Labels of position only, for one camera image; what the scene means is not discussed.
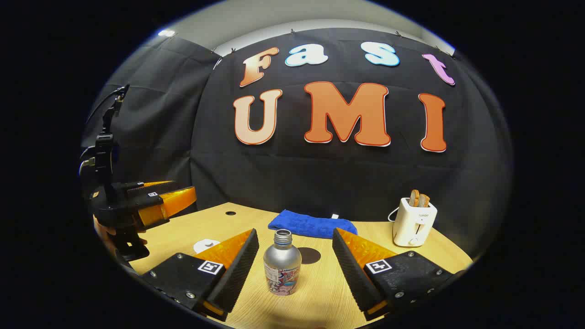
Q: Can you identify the blue towel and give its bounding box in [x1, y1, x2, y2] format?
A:
[268, 209, 358, 239]

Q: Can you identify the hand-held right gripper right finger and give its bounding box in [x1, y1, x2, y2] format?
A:
[332, 228, 467, 321]

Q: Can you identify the dark brown round coaster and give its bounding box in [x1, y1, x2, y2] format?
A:
[297, 247, 322, 265]

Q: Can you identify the silver water bottle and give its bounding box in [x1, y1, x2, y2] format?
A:
[263, 229, 303, 296]

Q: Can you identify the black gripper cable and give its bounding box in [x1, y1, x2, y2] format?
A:
[80, 88, 126, 176]

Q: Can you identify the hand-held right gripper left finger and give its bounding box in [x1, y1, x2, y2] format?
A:
[141, 228, 259, 321]

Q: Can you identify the white teacup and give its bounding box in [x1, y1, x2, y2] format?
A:
[193, 239, 221, 255]

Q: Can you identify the white toaster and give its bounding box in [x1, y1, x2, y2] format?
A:
[392, 197, 438, 248]

